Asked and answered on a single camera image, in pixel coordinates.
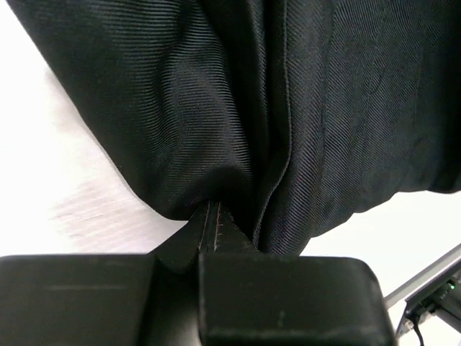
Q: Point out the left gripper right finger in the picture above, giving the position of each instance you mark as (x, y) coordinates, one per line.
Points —
(250, 298)

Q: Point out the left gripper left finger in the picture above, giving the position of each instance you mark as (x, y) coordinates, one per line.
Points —
(107, 299)

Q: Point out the black skirt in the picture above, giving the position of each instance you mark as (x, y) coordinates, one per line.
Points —
(293, 115)

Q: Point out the aluminium front rail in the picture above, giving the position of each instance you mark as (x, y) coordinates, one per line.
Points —
(423, 277)

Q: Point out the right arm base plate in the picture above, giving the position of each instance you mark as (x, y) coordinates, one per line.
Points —
(438, 298)

